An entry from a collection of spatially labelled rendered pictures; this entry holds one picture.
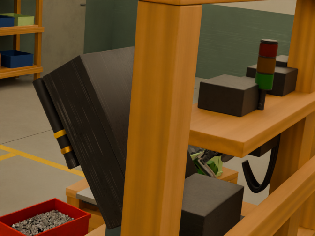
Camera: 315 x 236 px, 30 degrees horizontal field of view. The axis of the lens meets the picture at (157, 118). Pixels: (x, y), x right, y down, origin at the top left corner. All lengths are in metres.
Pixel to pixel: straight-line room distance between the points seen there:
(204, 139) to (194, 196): 0.44
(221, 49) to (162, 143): 8.77
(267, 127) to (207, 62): 8.50
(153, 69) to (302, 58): 0.97
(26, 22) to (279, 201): 7.05
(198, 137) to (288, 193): 0.52
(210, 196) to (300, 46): 0.57
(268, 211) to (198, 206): 0.21
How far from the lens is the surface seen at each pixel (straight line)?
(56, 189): 4.98
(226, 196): 1.83
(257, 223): 1.59
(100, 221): 2.78
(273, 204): 1.73
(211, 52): 9.93
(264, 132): 1.48
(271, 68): 1.63
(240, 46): 9.69
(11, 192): 4.92
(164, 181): 1.12
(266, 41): 1.62
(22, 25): 8.45
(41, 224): 2.36
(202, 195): 1.81
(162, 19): 1.06
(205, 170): 2.10
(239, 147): 1.36
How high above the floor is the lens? 1.93
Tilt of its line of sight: 15 degrees down
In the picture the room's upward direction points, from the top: 5 degrees clockwise
